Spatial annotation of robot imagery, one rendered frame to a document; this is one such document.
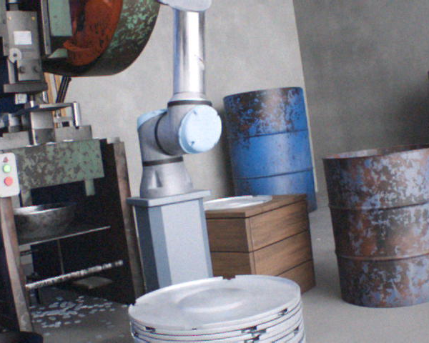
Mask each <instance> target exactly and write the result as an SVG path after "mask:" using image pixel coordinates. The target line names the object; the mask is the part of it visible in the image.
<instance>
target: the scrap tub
mask: <svg viewBox="0 0 429 343"><path fill-rule="evenodd" d="M321 159H322V162H323V167H324V173H325V181H326V187H327V196H328V201H329V203H328V207H329V208H330V215H331V220H332V228H333V233H334V237H333V239H334V243H335V251H334V253H335V254H336V257H337V265H338V270H339V272H338V276H339V280H340V289H341V293H342V296H341V297H342V299H343V300H344V301H345V302H347V303H349V304H352V305H355V306H357V305H358V306H361V307H367V308H373V307H374V308H386V309H387V308H395V307H406V306H413V305H418V304H422V303H425V302H429V144H410V145H402V146H389V147H383V148H377V149H366V150H360V151H350V152H345V153H340V154H333V155H329V156H324V157H321Z"/></svg>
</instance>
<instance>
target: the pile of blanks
mask: <svg viewBox="0 0 429 343"><path fill-rule="evenodd" d="M302 317H303V315H302V301H301V297H300V295H299V297H298V299H297V300H296V302H294V303H293V304H291V305H290V306H288V307H286V308H284V309H283V310H282V311H280V312H278V313H276V314H273V315H270V316H267V317H264V318H261V319H257V320H255V321H251V322H245V323H242V324H236V325H232V326H228V327H218V328H212V329H193V330H166V329H159V328H154V327H146V326H144V325H141V324H138V323H136V322H134V321H133V320H132V319H131V317H129V320H130V324H131V333H132V338H133V340H134V343H305V342H306V341H305V338H306V336H305V330H304V323H303V319H302Z"/></svg>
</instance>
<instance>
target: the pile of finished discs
mask: <svg viewBox="0 0 429 343"><path fill-rule="evenodd" d="M271 199H272V197H271V196H267V195H257V197H255V198H254V197H252V196H244V197H230V198H225V199H216V200H211V201H206V202H203V205H204V210H205V211H211V210H222V209H234V208H240V207H249V206H253V205H257V204H259V203H263V202H268V201H269V200H271Z"/></svg>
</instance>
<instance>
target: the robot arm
mask: <svg viewBox="0 0 429 343"><path fill-rule="evenodd" d="M172 9H173V56H174V60H173V97H172V98H171V99H170V100H169V101H168V102H167V108H162V109H158V110H154V111H148V112H146V113H144V114H142V115H140V116H139V117H138V119H137V132H138V135H139V145H140V151H141V158H142V168H143V172H142V180H141V184H140V189H139V193H140V198H142V199H148V198H158V197H170V196H174V195H179V194H187V193H190V192H193V191H194V188H193V183H192V180H191V179H190V176H189V174H188V172H187V169H186V167H185V165H184V156H183V155H186V154H200V152H203V151H207V150H210V149H211V148H212V147H213V146H214V145H215V144H216V143H217V141H218V139H219V137H220V132H222V122H220V118H219V116H217V112H216V111H215V110H214V109H213V108H212V101H211V100H210V99H209V98H208V97H206V84H205V39H206V26H205V11H204V12H201V13H191V12H187V11H183V10H180V9H176V8H174V7H172Z"/></svg>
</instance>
